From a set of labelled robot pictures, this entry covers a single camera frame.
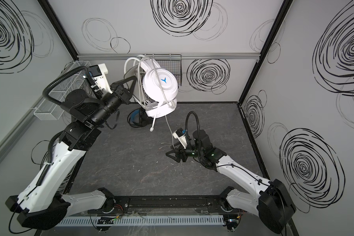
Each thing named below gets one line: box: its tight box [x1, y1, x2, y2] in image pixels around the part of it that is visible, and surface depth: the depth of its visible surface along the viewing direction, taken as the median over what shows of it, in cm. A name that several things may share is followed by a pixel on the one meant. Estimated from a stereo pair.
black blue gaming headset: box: [127, 107, 153, 128], surface depth 104 cm
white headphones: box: [124, 56, 179, 118], surface depth 38 cm
